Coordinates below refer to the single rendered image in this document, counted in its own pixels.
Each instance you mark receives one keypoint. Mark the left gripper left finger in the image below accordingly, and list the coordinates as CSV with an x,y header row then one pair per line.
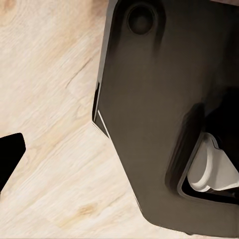
x,y
12,149

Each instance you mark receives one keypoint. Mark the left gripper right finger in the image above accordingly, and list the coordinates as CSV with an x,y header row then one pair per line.
x,y
231,148

